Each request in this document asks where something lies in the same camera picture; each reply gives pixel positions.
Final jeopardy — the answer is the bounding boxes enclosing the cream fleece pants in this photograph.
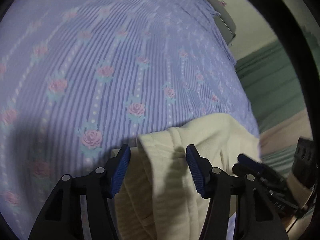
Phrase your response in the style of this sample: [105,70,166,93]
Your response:
[115,113,259,239]

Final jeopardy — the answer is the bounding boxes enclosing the black device green light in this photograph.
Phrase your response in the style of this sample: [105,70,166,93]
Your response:
[292,137,317,189]

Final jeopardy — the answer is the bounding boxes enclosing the green curtain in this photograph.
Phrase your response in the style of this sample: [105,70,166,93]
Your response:
[235,41,305,133]

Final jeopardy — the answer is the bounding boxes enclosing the grey upholstered headboard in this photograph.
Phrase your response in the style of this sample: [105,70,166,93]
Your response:
[207,0,236,45]

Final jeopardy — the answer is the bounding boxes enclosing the purple floral striped duvet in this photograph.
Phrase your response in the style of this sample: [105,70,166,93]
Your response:
[1,0,259,239]

